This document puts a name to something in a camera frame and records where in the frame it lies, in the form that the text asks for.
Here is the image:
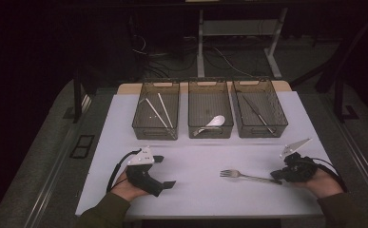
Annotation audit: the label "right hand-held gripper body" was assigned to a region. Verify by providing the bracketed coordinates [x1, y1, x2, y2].
[280, 138, 319, 183]

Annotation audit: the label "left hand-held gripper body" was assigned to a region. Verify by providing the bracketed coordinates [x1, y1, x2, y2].
[126, 145, 165, 198]

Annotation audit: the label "transparent grey plastic bin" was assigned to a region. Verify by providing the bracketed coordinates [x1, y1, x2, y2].
[131, 80, 181, 142]
[187, 79, 235, 140]
[231, 78, 289, 139]

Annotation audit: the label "metal fork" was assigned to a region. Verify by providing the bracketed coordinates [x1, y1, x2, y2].
[219, 169, 283, 186]

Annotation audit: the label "white chopstick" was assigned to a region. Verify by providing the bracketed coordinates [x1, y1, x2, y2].
[145, 97, 170, 129]
[157, 92, 175, 129]

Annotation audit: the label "metal serrated knife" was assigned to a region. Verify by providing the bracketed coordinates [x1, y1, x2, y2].
[242, 94, 277, 135]

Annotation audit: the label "white ceramic spoon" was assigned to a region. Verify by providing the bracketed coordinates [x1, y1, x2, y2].
[193, 114, 226, 138]

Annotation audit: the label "person's left hand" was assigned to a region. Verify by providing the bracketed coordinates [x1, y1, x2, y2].
[109, 169, 148, 202]

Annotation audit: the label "person's right hand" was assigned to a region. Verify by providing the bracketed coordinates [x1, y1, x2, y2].
[295, 169, 344, 200]

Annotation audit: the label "white metal stand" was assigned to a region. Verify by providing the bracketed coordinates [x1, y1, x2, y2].
[196, 8, 289, 80]

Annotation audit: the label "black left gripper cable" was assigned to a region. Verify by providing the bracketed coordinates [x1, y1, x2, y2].
[106, 149, 142, 194]

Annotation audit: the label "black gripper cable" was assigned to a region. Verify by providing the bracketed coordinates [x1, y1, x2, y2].
[106, 149, 142, 194]
[311, 157, 348, 193]

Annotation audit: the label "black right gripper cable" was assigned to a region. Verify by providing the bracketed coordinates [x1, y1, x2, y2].
[311, 157, 348, 193]

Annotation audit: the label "black metal post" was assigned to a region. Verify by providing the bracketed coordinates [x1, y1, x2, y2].
[62, 63, 92, 124]
[333, 72, 360, 124]

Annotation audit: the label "black floor cables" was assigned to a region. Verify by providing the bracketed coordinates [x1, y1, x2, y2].
[128, 18, 199, 80]

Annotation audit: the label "white floor cable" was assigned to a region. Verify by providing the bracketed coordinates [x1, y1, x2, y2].
[212, 47, 256, 79]

